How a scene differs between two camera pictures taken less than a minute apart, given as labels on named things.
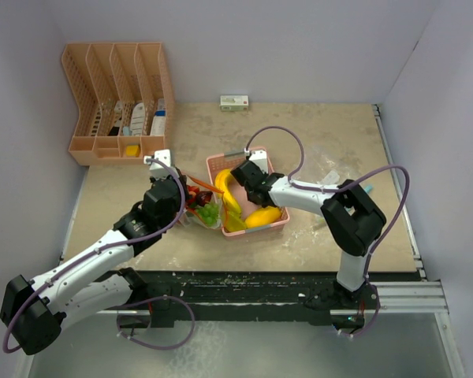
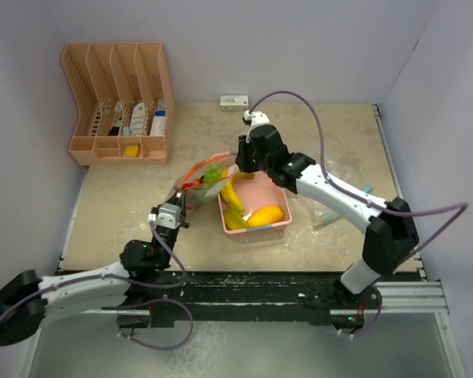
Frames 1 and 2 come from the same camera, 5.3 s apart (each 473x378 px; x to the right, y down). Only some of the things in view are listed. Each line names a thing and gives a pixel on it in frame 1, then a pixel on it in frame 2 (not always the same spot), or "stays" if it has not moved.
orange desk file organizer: (124, 100) stays
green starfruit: (234, 221) stays
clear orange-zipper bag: (203, 205) to (203, 178)
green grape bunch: (209, 213) to (213, 173)
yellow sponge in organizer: (132, 150) stays
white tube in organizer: (138, 120) stays
